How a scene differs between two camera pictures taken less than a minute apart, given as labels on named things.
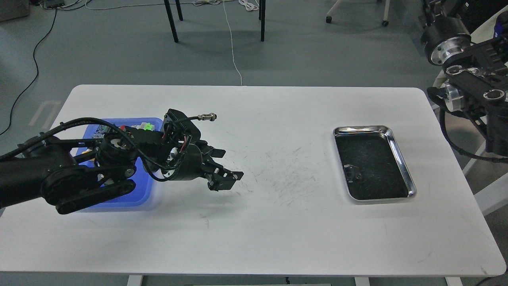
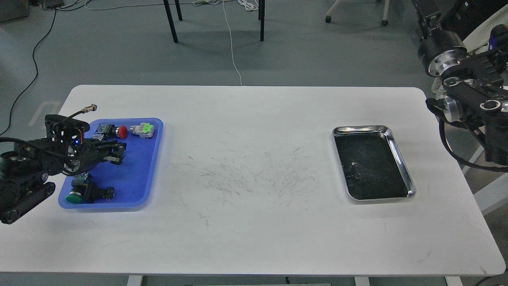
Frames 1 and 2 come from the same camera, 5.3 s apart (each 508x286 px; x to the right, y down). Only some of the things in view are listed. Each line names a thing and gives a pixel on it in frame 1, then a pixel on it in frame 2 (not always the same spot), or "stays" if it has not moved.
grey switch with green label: x=145 y=126 stays
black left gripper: x=187 y=162 -> x=82 y=155
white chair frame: x=493 y=197 stays
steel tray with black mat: x=373 y=166 stays
